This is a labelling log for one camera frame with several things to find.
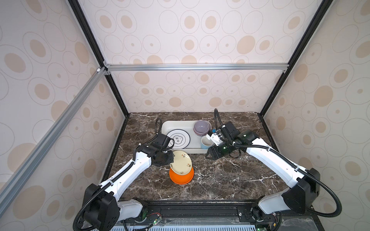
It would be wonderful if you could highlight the light blue mug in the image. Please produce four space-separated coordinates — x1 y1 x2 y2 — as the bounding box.
201 135 214 149

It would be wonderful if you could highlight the yellow plate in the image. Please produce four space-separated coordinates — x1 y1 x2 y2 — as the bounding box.
170 150 192 175

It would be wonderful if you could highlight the purple bowl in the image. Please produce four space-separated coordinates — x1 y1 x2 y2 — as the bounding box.
193 120 212 137

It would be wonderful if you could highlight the orange bowl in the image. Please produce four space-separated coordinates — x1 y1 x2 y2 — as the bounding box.
169 168 194 185

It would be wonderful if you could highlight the white plate teal line rim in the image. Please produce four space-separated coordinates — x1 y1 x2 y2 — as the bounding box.
167 129 191 149

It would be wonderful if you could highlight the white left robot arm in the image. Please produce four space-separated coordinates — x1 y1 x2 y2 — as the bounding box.
72 118 174 231

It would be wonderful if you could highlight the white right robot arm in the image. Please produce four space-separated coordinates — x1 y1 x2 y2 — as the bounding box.
206 109 343 222

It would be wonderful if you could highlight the white plastic bin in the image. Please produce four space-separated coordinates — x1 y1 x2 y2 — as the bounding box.
161 120 207 154

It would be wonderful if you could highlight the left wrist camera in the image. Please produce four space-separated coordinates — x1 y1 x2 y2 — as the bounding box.
151 133 175 152

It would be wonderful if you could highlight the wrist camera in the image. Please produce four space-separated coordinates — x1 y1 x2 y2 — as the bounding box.
207 121 241 146
151 133 175 152

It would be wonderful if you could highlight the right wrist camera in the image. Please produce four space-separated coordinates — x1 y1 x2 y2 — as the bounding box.
207 121 241 146

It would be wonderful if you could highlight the aluminium rail back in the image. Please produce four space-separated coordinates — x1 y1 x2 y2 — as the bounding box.
106 63 289 72

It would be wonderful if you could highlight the aluminium rail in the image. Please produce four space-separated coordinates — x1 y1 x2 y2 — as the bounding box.
1 67 107 216
106 63 289 72

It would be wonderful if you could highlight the aluminium rail left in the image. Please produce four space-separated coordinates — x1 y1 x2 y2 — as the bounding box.
1 67 107 216

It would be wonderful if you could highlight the black corner frame post left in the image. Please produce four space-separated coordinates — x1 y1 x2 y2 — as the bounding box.
67 0 130 117

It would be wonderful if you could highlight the black corner frame post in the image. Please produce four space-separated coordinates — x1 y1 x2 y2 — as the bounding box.
259 0 334 118
67 0 130 117

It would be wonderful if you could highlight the black corner frame post right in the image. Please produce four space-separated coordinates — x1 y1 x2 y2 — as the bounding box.
259 0 334 118

